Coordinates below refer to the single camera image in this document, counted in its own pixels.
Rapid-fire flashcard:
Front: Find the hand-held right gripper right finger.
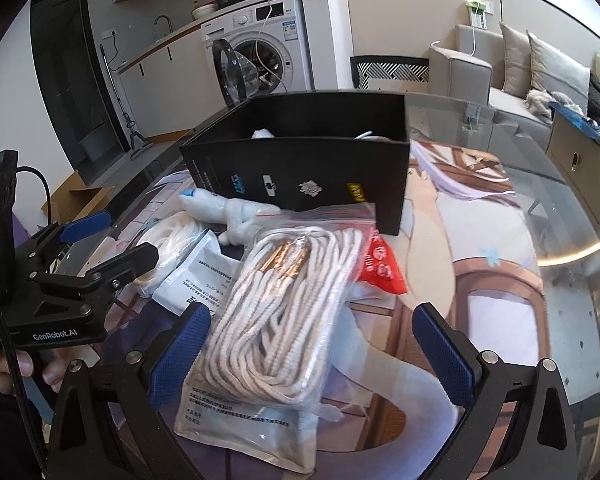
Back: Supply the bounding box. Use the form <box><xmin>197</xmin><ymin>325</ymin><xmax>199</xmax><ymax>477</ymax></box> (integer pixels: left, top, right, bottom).
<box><xmin>412</xmin><ymin>302</ymin><xmax>578</xmax><ymax>480</ymax></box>

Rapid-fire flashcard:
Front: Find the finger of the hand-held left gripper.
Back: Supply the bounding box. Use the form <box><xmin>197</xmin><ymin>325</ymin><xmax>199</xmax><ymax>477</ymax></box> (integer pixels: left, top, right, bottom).
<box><xmin>30</xmin><ymin>242</ymin><xmax>160</xmax><ymax>302</ymax></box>
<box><xmin>27</xmin><ymin>211</ymin><xmax>112</xmax><ymax>261</ymax></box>

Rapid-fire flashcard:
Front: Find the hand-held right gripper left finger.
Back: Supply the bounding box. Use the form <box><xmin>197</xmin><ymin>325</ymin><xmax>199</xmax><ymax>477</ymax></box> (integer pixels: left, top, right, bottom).
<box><xmin>47</xmin><ymin>302</ymin><xmax>213</xmax><ymax>480</ymax></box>

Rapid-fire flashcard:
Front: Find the bag of white cord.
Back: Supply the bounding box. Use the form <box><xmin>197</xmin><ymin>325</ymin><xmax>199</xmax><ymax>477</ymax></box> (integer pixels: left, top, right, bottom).
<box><xmin>130</xmin><ymin>210</ymin><xmax>211</xmax><ymax>293</ymax></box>

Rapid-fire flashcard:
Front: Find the white paper packet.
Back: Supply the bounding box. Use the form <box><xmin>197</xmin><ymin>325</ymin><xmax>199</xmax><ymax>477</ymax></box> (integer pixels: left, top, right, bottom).
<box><xmin>152</xmin><ymin>230</ymin><xmax>248</xmax><ymax>317</ymax></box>

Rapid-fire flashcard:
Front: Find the bag of white rope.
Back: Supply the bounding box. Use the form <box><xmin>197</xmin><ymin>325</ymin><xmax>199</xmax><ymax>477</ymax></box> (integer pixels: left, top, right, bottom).
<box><xmin>172</xmin><ymin>202</ymin><xmax>380</xmax><ymax>467</ymax></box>

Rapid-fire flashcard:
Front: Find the red and white plastic bag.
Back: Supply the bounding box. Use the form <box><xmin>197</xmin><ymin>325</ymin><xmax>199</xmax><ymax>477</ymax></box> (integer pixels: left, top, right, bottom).
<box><xmin>357</xmin><ymin>227</ymin><xmax>410</xmax><ymax>295</ymax></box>

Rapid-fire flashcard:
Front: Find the white plush toy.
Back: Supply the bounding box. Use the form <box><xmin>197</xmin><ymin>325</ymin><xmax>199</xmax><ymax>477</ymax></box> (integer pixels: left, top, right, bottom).
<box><xmin>178</xmin><ymin>187</ymin><xmax>283</xmax><ymax>247</ymax></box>

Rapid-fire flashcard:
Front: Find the black cardboard box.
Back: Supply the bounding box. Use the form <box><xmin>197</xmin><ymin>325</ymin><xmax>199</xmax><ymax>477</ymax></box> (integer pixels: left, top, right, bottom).
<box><xmin>179</xmin><ymin>87</ymin><xmax>412</xmax><ymax>237</ymax></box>

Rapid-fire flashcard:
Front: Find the person's left hand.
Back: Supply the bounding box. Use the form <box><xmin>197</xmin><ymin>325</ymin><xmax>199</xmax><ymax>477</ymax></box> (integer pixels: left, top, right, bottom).
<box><xmin>0</xmin><ymin>347</ymin><xmax>102</xmax><ymax>396</ymax></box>

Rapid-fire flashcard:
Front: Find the open cardboard box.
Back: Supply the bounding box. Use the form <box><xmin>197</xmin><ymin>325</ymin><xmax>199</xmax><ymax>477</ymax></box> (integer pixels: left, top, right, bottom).
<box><xmin>60</xmin><ymin>170</ymin><xmax>116</xmax><ymax>233</ymax></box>

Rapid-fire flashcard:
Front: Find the white bucket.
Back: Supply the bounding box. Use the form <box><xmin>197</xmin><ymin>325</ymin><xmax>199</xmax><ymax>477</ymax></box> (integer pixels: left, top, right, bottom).
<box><xmin>81</xmin><ymin>136</ymin><xmax>113</xmax><ymax>162</ymax></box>

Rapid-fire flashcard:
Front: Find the floor mop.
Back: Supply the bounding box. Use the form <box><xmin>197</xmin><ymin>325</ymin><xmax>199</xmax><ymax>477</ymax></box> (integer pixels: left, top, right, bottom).
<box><xmin>100</xmin><ymin>45</ymin><xmax>156</xmax><ymax>161</ymax></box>

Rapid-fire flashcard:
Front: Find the printed table mat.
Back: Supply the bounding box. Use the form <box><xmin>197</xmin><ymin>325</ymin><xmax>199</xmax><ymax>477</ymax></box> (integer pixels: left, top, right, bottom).
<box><xmin>12</xmin><ymin>137</ymin><xmax>553</xmax><ymax>480</ymax></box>

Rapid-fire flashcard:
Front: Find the dark door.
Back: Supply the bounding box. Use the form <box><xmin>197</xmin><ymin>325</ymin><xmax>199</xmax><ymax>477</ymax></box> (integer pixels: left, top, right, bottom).
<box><xmin>30</xmin><ymin>0</ymin><xmax>126</xmax><ymax>171</ymax></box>

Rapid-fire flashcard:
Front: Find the kitchen counter cabinet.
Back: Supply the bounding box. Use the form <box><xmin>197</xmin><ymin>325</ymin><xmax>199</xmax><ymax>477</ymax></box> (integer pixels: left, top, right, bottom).
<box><xmin>117</xmin><ymin>7</ymin><xmax>216</xmax><ymax>141</ymax></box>

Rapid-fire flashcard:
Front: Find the beige cabinet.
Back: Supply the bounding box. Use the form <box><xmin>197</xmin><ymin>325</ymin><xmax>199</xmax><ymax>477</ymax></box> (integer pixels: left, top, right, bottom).
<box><xmin>545</xmin><ymin>107</ymin><xmax>600</xmax><ymax>226</ymax></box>

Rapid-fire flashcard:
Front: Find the blue flat package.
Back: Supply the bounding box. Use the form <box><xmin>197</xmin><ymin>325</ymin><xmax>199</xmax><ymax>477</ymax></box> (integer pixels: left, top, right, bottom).
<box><xmin>550</xmin><ymin>101</ymin><xmax>600</xmax><ymax>148</ymax></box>

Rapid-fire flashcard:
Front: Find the grey fluffy toy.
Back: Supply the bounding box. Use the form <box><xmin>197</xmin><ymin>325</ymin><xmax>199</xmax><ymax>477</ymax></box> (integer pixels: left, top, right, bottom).
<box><xmin>525</xmin><ymin>89</ymin><xmax>583</xmax><ymax>123</ymax></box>

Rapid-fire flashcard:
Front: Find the white washing machine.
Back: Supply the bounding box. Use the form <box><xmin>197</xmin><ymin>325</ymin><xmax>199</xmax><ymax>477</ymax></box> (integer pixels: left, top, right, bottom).
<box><xmin>200</xmin><ymin>0</ymin><xmax>315</xmax><ymax>108</ymax></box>

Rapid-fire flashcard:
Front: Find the beige sofa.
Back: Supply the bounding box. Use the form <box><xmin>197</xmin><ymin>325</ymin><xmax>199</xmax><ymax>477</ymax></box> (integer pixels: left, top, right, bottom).
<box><xmin>427</xmin><ymin>24</ymin><xmax>600</xmax><ymax>151</ymax></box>

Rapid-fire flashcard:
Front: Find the black patterned chair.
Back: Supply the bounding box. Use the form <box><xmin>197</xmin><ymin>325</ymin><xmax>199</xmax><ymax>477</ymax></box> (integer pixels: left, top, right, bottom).
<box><xmin>350</xmin><ymin>55</ymin><xmax>430</xmax><ymax>93</ymax></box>

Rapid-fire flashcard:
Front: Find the beige cushion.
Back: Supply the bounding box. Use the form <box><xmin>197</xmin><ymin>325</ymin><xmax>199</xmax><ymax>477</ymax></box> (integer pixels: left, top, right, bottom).
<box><xmin>499</xmin><ymin>21</ymin><xmax>533</xmax><ymax>100</ymax></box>

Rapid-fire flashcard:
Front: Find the grey cushion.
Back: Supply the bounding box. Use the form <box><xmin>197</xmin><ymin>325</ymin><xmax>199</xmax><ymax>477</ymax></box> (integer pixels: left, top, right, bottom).
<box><xmin>526</xmin><ymin>30</ymin><xmax>593</xmax><ymax>106</ymax></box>

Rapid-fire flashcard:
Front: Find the white cable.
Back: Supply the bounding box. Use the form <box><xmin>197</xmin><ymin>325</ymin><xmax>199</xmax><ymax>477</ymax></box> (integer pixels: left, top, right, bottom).
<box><xmin>252</xmin><ymin>0</ymin><xmax>301</xmax><ymax>91</ymax></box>

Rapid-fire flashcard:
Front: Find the white wall charger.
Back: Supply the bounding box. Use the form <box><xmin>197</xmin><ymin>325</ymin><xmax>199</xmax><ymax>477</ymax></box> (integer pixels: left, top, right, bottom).
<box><xmin>464</xmin><ymin>0</ymin><xmax>496</xmax><ymax>56</ymax></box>

